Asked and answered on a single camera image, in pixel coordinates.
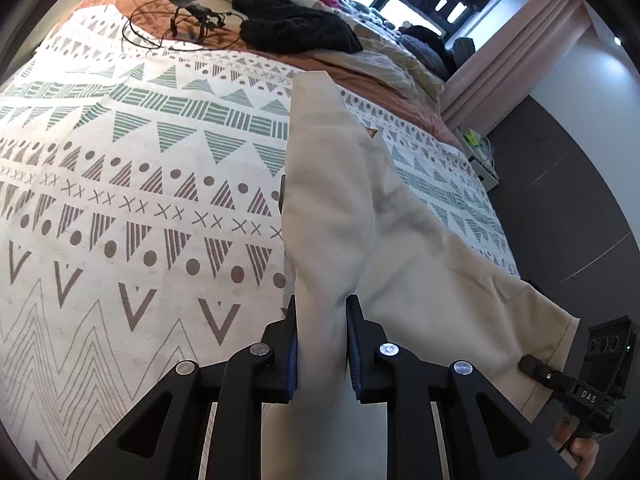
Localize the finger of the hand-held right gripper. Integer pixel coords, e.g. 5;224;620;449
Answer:
519;354;571;392

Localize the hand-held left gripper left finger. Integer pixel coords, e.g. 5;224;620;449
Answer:
65;294;301;480

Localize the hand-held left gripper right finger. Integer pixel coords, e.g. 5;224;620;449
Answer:
345;294;581;480

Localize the beige jacket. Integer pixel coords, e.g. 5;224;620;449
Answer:
260;71;581;480

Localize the dark clothes pile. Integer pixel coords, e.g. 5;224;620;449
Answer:
400;22;451;78

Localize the person's right hand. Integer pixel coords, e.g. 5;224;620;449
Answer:
555;417;601;480

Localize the white nightstand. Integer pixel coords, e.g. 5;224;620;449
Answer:
462;127;501;191

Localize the geometric patterned bed blanket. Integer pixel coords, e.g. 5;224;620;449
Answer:
0;10;521;480

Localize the beige duvet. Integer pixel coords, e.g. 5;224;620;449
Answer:
305;40;446;111

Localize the pink curtain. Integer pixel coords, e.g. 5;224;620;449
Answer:
440;0;596;136

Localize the grey cushion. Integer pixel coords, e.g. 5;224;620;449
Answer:
452;37;476;68

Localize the black knit sweater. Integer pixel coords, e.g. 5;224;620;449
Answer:
227;0;363;55

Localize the black cable bundle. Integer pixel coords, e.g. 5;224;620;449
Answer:
121;0;246;53

